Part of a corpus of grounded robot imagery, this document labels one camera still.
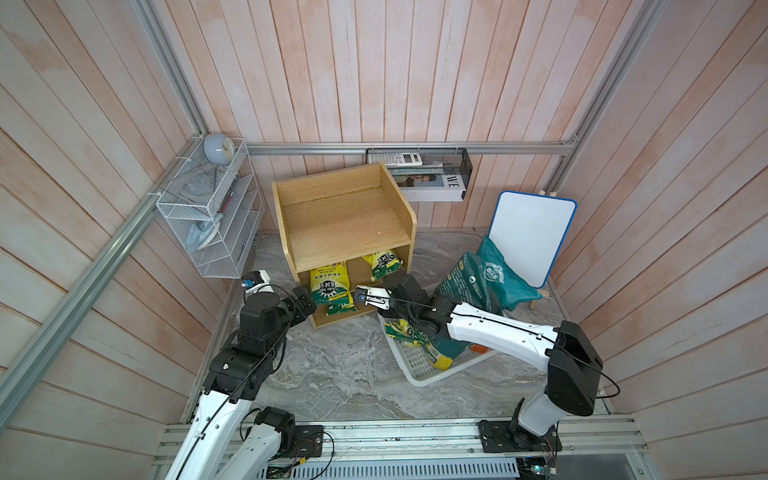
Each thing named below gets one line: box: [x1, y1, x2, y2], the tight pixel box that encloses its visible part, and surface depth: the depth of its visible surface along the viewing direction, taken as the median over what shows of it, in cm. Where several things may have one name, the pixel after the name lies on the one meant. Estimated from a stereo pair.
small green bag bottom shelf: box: [326, 293, 358, 316], surface depth 92 cm
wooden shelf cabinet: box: [272, 163, 417, 330], surface depth 83 cm
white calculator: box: [385, 152, 423, 167], surface depth 92 cm
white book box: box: [388, 167, 466, 202], surface depth 97 cm
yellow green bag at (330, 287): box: [310, 261, 358, 316], surface depth 83 cm
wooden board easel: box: [529, 288, 550, 309], surface depth 100 cm
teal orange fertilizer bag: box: [477, 235, 543, 313], surface depth 76 cm
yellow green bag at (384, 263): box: [362, 249, 405, 282], surface depth 86 cm
